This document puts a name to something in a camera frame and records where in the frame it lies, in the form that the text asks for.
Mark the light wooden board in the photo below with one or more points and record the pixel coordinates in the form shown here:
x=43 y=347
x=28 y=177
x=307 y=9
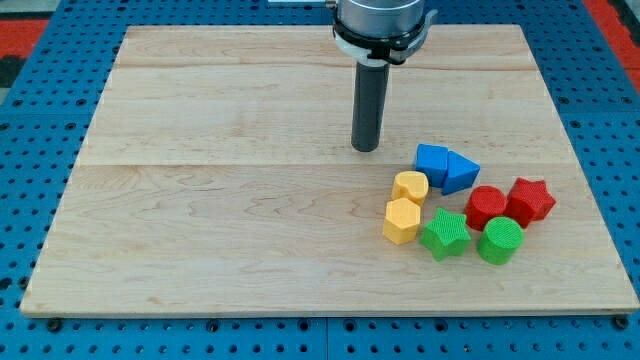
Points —
x=217 y=179

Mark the green star block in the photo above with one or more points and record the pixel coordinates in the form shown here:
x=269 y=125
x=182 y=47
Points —
x=446 y=234

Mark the blue cube block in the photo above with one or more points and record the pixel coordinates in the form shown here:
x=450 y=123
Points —
x=432 y=160

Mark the yellow hexagon block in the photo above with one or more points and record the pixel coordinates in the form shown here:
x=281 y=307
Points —
x=402 y=220

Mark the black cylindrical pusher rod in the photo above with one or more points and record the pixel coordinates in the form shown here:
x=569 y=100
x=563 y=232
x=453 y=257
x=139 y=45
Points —
x=369 y=100

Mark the red cylinder block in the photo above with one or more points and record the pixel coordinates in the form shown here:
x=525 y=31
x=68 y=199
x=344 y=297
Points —
x=485 y=203

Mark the blue triangle block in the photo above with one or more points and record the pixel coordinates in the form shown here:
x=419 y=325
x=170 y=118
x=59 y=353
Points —
x=461 y=173

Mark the red star block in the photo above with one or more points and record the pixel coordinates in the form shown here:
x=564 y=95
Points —
x=528 y=201

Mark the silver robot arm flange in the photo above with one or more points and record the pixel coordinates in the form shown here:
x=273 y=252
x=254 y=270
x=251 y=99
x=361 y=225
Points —
x=380 y=32

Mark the yellow heart block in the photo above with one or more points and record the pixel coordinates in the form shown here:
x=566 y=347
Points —
x=412 y=185

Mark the green cylinder block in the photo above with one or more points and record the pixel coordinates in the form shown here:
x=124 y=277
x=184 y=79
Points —
x=501 y=238

